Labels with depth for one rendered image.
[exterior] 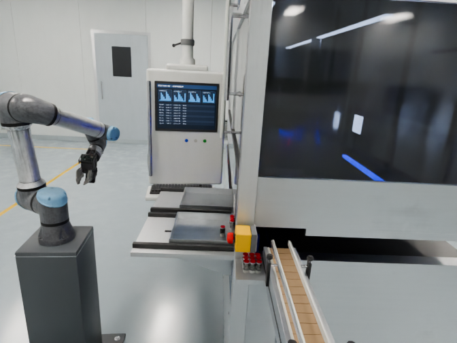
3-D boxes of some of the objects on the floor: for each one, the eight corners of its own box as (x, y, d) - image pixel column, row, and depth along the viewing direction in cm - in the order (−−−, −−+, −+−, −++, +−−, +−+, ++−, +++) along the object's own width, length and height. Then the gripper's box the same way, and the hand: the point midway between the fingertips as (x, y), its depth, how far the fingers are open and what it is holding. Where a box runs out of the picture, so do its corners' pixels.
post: (237, 410, 157) (279, -120, 94) (237, 423, 151) (283, -132, 89) (223, 410, 157) (258, -122, 94) (223, 423, 151) (260, -134, 88)
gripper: (81, 145, 165) (67, 172, 148) (103, 148, 166) (91, 175, 149) (83, 159, 170) (69, 186, 153) (103, 162, 171) (92, 188, 155)
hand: (81, 183), depth 154 cm, fingers closed
